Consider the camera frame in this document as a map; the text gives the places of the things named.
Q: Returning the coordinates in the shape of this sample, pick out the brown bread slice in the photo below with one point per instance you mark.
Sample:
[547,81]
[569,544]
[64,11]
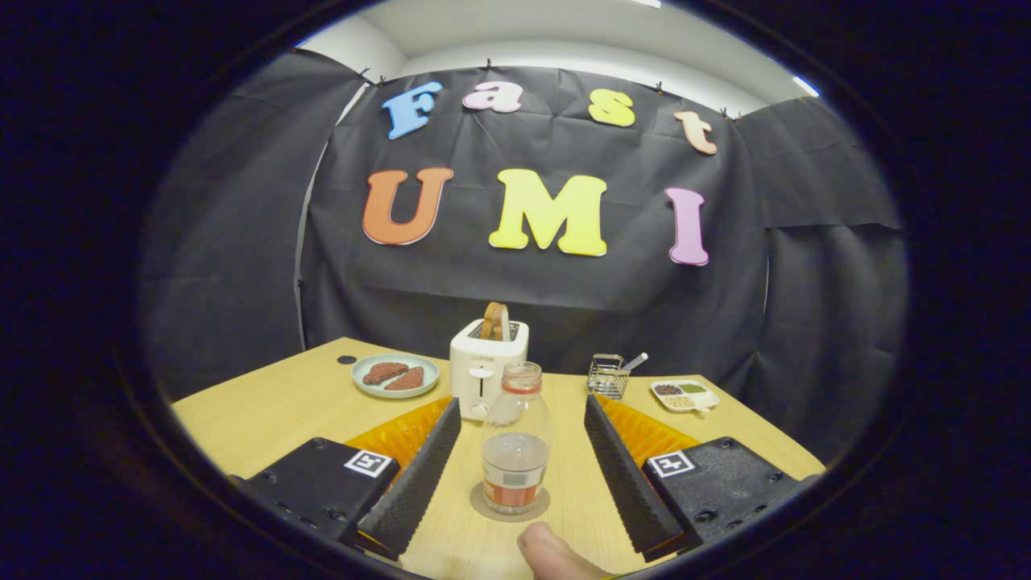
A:
[493,318]

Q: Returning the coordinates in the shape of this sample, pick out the wooden table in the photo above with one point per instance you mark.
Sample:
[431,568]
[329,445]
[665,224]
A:
[266,411]

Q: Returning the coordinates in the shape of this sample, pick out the white toaster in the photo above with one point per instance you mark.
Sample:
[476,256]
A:
[475,362]

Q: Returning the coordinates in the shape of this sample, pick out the white divided dish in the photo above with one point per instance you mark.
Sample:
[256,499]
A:
[685,405]

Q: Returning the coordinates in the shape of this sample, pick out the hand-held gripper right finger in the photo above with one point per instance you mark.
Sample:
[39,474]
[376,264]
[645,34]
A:
[624,475]

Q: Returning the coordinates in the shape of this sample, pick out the reddish brown meat piece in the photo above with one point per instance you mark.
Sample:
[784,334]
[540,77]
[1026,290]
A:
[383,372]
[407,380]

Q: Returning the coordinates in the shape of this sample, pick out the pale green plate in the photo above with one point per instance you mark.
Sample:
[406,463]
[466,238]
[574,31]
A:
[366,388]

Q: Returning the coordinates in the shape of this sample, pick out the round brown coaster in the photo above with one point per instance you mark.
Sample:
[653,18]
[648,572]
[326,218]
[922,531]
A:
[477,506]

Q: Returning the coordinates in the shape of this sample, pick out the clear plastic juice bottle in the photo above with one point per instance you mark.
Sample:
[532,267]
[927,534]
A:
[515,467]

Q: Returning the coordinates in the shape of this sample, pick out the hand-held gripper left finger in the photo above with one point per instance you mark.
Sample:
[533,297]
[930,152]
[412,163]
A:
[415,475]

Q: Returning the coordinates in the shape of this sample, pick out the small ceiling light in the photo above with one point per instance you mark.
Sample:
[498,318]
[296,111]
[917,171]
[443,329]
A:
[805,86]

